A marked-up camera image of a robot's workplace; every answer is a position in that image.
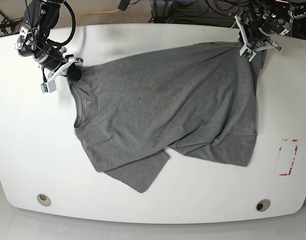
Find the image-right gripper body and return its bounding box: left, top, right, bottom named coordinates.
left=240, top=24, right=270, bottom=49

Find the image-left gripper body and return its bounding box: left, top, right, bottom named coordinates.
left=37, top=51, right=75, bottom=75

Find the grey T-shirt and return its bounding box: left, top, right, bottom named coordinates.
left=67, top=42, right=266, bottom=193

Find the white power strip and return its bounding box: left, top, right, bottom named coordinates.
left=290, top=8, right=306, bottom=20

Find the black tripod stand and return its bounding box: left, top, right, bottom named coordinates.
left=0, top=5, right=23, bottom=38

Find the red tape rectangle marking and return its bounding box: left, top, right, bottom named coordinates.
left=276, top=139, right=299, bottom=176

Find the yellow cable on floor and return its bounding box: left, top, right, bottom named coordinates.
left=72, top=8, right=119, bottom=27

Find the left table cable grommet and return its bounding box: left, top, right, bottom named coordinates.
left=37, top=194, right=51, bottom=207

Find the table cable grommet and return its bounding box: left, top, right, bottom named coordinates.
left=255, top=199, right=271, bottom=212
left=37, top=194, right=51, bottom=207

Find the right table cable grommet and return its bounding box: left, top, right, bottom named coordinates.
left=255, top=199, right=271, bottom=212

